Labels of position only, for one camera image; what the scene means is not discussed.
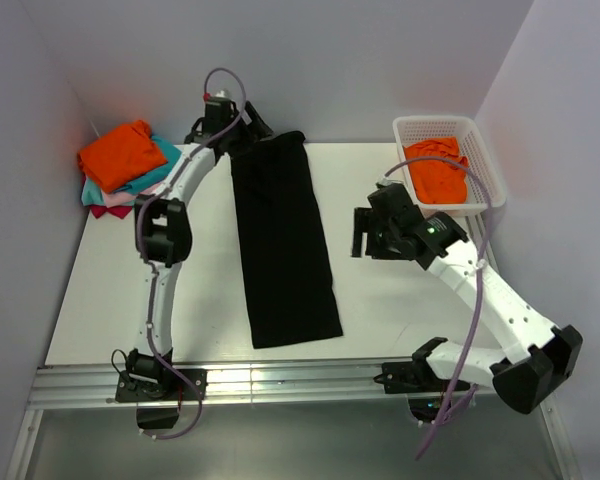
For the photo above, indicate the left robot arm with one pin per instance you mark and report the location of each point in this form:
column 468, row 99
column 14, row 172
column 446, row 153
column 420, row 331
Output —
column 163, row 234

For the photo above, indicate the teal folded t shirt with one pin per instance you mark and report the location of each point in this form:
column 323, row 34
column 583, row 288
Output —
column 92, row 194

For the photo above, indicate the orange folded t shirt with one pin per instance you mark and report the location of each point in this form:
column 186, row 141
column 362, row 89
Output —
column 121, row 155

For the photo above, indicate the pink folded t shirt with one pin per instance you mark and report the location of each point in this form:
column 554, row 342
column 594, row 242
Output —
column 126, row 198

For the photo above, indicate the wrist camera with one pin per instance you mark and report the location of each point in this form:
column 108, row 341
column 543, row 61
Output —
column 220, row 110
column 391, row 203

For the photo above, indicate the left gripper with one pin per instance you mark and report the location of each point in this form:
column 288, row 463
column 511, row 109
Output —
column 253, row 129

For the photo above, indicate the aluminium mounting rail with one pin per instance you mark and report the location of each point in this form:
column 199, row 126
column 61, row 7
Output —
column 94, row 386

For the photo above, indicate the black t shirt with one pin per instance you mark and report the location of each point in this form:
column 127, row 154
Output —
column 286, row 269

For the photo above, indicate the orange crumpled t shirt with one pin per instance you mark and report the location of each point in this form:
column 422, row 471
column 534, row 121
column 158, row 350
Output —
column 439, row 178

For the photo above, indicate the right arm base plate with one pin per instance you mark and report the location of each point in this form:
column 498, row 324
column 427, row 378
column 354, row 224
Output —
column 409, row 377

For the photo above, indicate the magenta folded t shirt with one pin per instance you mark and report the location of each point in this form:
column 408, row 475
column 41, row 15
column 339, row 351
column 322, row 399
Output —
column 120, row 212

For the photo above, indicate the white plastic basket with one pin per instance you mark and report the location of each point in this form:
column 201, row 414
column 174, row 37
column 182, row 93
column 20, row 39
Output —
column 412, row 129

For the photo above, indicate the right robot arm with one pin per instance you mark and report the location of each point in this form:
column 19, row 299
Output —
column 533, row 357

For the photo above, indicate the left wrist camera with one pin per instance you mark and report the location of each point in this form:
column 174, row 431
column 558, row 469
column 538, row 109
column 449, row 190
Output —
column 220, row 110

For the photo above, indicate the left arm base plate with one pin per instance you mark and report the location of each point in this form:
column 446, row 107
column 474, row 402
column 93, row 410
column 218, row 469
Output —
column 132, row 390

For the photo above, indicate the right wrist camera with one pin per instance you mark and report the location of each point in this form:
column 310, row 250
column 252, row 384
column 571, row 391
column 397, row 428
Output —
column 391, row 203

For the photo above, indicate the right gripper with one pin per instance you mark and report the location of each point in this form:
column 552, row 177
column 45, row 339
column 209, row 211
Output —
column 361, row 232

